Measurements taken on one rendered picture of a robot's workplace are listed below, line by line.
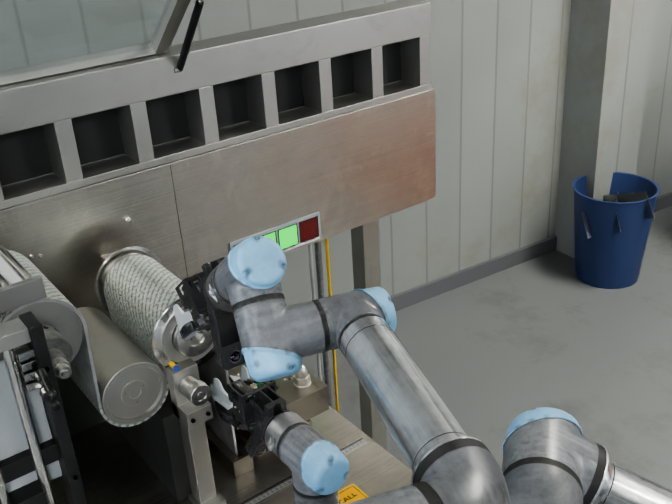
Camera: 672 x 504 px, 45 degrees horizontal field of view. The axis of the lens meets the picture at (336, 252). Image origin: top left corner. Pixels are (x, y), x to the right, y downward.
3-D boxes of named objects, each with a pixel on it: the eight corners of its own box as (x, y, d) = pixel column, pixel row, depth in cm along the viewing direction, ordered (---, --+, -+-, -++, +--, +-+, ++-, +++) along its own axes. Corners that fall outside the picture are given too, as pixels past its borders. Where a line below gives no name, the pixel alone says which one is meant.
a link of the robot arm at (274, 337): (333, 360, 111) (312, 283, 113) (252, 380, 108) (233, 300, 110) (321, 368, 118) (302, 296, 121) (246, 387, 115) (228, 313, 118)
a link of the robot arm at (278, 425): (314, 449, 142) (275, 470, 138) (299, 436, 145) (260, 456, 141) (311, 414, 139) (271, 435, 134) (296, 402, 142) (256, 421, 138)
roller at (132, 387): (109, 435, 142) (96, 379, 137) (57, 371, 161) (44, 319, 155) (171, 407, 148) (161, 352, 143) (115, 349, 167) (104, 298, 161)
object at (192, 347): (186, 365, 144) (170, 334, 140) (181, 360, 146) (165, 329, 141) (221, 341, 147) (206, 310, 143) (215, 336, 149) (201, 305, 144)
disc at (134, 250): (102, 326, 163) (88, 260, 157) (101, 325, 164) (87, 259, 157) (169, 301, 171) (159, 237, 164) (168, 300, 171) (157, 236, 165)
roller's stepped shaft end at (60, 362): (58, 388, 120) (53, 370, 119) (44, 370, 125) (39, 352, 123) (79, 379, 122) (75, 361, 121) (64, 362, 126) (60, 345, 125)
